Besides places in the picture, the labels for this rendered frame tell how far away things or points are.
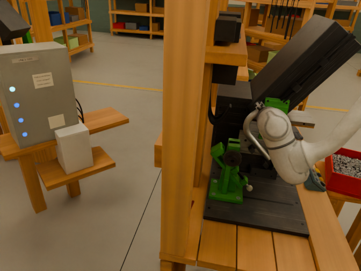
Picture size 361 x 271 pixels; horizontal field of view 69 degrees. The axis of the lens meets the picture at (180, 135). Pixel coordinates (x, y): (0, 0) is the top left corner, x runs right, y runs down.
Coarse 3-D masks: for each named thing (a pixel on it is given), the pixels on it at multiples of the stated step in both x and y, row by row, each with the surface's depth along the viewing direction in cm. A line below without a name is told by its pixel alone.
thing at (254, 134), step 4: (240, 132) 137; (252, 132) 136; (256, 132) 135; (240, 136) 137; (244, 136) 136; (256, 136) 136; (240, 140) 138; (244, 140) 137; (248, 140) 136; (260, 140) 136; (244, 144) 137; (248, 144) 137; (264, 144) 136; (240, 148) 139; (244, 148) 138; (264, 148) 137; (244, 152) 139; (248, 152) 138; (256, 152) 138; (268, 152) 137
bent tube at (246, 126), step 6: (252, 114) 128; (246, 120) 129; (246, 126) 130; (246, 132) 131; (252, 138) 131; (252, 144) 132; (258, 144) 131; (258, 150) 132; (264, 150) 132; (264, 156) 132
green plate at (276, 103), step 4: (268, 100) 129; (272, 100) 128; (276, 100) 128; (288, 100) 127; (264, 104) 129; (268, 104) 129; (272, 104) 129; (276, 104) 128; (280, 104) 128; (284, 104) 128; (288, 104) 128; (280, 108) 129; (284, 108) 128; (284, 112) 129; (260, 136) 133
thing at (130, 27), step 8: (136, 8) 913; (144, 8) 910; (152, 8) 906; (160, 8) 900; (152, 16) 906; (160, 16) 902; (112, 24) 952; (120, 24) 945; (128, 24) 943; (136, 24) 943; (152, 24) 930; (112, 32) 961; (128, 32) 946; (136, 32) 941; (144, 32) 937; (152, 32) 932; (160, 32) 932
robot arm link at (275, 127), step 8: (264, 112) 92; (272, 112) 89; (280, 112) 88; (264, 120) 88; (272, 120) 86; (280, 120) 85; (288, 120) 87; (264, 128) 87; (272, 128) 86; (280, 128) 85; (288, 128) 86; (264, 136) 90; (272, 136) 87; (280, 136) 86; (288, 136) 90; (272, 144) 92; (280, 144) 91
